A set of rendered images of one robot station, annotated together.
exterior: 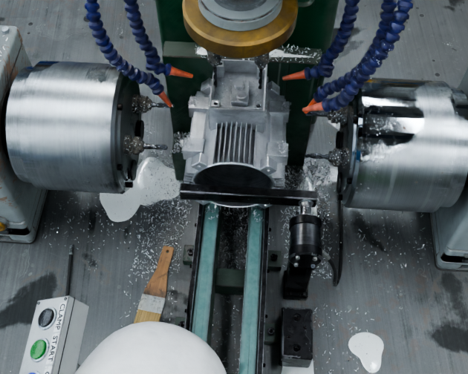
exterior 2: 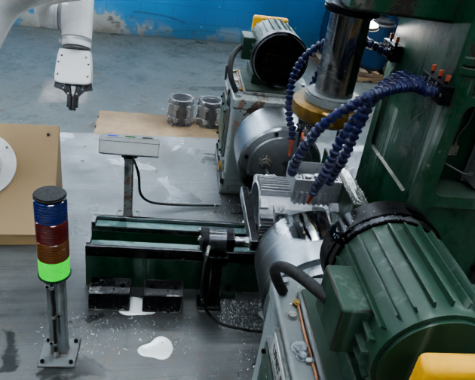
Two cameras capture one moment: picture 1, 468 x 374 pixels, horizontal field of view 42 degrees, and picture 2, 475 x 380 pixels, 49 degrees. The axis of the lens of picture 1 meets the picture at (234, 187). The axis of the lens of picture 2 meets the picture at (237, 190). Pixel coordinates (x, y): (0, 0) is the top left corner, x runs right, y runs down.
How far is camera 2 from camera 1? 1.18 m
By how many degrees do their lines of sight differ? 58
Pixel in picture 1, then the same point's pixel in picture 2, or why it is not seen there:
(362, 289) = (212, 348)
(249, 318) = (166, 246)
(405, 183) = (266, 262)
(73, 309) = (152, 145)
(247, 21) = (308, 93)
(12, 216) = (225, 165)
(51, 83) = (280, 112)
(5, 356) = (148, 190)
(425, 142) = (296, 246)
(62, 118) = (261, 119)
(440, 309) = not seen: outside the picture
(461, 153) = not seen: hidden behind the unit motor
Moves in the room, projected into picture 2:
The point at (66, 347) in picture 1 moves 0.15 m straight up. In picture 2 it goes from (131, 144) to (133, 94)
